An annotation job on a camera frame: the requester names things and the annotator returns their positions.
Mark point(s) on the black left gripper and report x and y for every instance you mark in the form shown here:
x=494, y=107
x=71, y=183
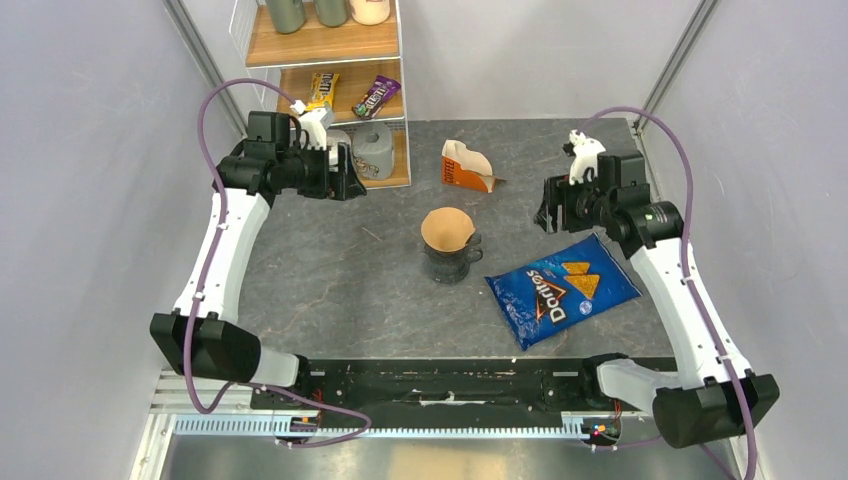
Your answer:
x=340, y=185

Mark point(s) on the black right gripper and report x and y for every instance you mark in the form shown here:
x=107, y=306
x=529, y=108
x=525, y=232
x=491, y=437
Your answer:
x=558, y=190

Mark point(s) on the black coffee dripper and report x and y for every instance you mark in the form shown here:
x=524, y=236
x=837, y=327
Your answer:
x=474, y=240

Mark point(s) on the orange coffee filter package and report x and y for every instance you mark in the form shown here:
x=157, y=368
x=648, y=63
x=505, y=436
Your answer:
x=466, y=168

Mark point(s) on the brown paper coffee filter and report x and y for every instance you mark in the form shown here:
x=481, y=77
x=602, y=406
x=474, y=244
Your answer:
x=447, y=218

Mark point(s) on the white wire wooden shelf rack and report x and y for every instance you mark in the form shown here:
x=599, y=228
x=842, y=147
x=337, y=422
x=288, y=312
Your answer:
x=337, y=69

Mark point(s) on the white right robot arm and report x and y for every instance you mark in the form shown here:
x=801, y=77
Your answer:
x=714, y=393

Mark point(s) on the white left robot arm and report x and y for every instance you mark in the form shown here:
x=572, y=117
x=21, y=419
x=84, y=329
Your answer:
x=200, y=335

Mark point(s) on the blue Doritos chip bag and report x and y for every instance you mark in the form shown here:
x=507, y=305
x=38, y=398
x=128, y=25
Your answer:
x=551, y=294

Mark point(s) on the yellow M&M's candy bag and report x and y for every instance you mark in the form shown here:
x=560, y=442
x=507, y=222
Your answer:
x=322, y=91

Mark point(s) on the purple M&M's candy bag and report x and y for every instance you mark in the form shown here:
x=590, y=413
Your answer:
x=382, y=90

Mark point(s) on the green bottle middle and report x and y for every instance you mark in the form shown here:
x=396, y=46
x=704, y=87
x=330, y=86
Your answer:
x=331, y=13

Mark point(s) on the green bottle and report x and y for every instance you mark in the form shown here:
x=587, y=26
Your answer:
x=287, y=16
x=331, y=13

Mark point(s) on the cream pump lotion bottle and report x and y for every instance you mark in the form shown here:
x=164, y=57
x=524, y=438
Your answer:
x=370, y=12

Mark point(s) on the green bottle left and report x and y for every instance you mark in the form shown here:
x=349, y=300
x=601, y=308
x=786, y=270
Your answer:
x=287, y=16

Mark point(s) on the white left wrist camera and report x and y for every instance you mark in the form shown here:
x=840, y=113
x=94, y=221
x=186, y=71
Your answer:
x=311, y=132

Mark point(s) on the aluminium rail frame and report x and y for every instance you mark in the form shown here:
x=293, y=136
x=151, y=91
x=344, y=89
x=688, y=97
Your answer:
x=208, y=407

